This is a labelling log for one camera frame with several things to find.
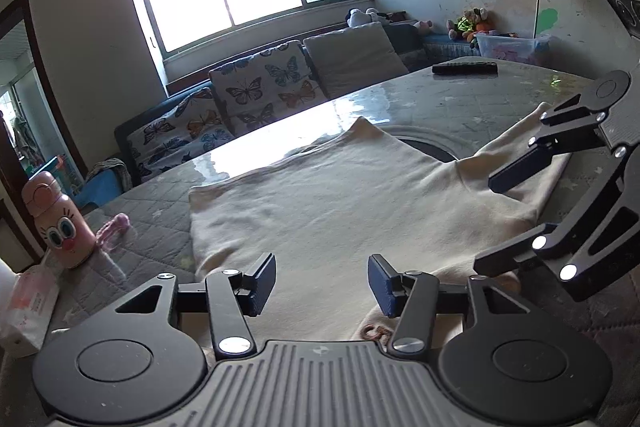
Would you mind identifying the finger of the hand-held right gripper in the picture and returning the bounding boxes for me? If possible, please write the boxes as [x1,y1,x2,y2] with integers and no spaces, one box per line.
[473,151,640,304]
[488,95,614,194]

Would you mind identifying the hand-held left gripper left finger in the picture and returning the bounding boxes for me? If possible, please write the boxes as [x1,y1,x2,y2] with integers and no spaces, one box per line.
[114,252,277,356]

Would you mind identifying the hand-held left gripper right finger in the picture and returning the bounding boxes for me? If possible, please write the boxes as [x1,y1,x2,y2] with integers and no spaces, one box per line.
[367,253,533,354]

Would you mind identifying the cream garment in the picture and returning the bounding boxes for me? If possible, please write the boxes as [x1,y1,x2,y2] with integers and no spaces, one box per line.
[189,116,574,358]

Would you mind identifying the hanging clothes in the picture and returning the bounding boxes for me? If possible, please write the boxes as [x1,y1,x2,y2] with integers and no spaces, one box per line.
[12,117,31,158]

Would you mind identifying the round black induction cooktop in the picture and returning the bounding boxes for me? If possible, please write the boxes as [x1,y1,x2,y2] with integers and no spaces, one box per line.
[385,124,461,164]

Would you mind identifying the clear plastic storage box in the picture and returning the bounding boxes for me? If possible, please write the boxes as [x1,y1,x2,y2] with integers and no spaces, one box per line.
[474,32,554,67]

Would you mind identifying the black remote control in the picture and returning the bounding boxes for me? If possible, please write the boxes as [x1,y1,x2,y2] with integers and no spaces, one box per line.
[431,61,500,76]

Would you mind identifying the green and brown plush toys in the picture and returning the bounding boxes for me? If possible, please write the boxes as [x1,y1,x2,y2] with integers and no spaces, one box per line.
[446,8,496,40]

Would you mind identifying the dark blue sofa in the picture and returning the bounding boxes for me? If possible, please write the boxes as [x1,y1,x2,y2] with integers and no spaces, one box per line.
[114,19,481,194]

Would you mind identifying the blue cloth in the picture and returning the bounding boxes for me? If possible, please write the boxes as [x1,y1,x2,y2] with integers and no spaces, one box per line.
[75,169,131,208]

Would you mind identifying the grey knitted garment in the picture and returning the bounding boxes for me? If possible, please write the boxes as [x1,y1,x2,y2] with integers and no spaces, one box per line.
[87,158,132,188]

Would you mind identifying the plain beige cushion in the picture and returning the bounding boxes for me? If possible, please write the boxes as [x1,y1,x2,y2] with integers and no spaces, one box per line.
[303,21,410,100]

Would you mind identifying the pink cartoon face bottle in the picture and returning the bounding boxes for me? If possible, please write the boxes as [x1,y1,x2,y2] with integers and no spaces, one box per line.
[21,172,96,269]

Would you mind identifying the white and black plush toy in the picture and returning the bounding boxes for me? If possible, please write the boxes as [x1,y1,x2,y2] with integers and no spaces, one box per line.
[346,8,391,28]

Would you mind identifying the teal storage box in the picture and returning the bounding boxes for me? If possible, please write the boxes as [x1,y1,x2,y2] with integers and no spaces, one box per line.
[30,154,84,198]

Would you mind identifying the white tissue pack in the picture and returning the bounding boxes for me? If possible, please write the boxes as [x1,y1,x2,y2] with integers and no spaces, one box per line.
[0,257,61,359]

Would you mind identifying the pink knitted strap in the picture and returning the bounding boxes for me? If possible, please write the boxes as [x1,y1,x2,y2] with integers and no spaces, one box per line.
[96,214,131,254]

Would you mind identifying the brown wooden door frame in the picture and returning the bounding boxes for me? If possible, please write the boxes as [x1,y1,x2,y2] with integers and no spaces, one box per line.
[0,0,89,268]

